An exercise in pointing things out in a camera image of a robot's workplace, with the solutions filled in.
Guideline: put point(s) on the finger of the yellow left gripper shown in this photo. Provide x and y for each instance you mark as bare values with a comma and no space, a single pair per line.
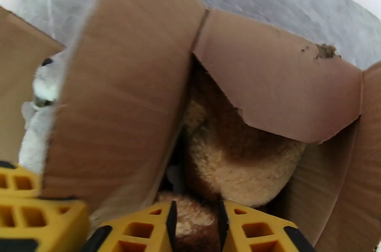
59,224
21,182

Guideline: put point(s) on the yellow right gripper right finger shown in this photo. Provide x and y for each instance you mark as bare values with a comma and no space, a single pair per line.
256,233

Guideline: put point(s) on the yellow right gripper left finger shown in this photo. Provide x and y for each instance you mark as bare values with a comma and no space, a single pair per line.
140,230

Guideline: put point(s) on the brown plush toy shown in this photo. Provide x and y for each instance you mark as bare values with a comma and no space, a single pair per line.
238,170

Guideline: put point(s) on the large taped cardboard box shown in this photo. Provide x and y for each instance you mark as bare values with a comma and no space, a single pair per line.
18,66

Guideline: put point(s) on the small taped cardboard box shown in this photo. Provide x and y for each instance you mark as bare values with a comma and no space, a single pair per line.
125,81

